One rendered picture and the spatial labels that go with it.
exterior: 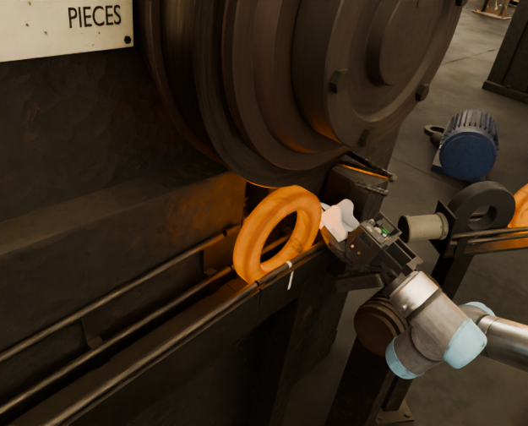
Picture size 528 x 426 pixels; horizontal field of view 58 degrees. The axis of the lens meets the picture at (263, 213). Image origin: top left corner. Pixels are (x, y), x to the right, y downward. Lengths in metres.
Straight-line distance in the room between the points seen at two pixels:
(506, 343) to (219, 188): 0.54
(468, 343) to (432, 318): 0.06
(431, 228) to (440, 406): 0.74
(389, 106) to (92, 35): 0.36
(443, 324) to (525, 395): 1.06
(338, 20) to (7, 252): 0.41
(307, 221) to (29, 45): 0.50
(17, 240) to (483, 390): 1.50
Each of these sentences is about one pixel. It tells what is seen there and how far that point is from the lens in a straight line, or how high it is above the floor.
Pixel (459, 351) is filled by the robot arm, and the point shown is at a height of 0.68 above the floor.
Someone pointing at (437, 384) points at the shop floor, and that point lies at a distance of 1.71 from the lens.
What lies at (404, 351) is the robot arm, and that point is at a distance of 0.89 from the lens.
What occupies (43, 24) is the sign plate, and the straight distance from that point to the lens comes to 0.54.
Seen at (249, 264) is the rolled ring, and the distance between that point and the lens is 0.74.
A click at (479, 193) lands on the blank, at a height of 0.77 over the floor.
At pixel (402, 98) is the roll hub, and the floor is 1.03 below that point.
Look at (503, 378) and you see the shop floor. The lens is 1.85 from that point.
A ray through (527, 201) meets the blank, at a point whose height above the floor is 0.75.
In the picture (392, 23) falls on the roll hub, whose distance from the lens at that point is 0.54.
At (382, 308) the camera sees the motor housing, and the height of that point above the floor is 0.53.
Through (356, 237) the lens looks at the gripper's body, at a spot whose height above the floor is 0.77.
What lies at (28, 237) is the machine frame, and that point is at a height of 0.87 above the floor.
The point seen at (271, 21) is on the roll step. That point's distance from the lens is 0.48.
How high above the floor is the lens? 1.22
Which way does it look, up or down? 34 degrees down
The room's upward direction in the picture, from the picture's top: 9 degrees clockwise
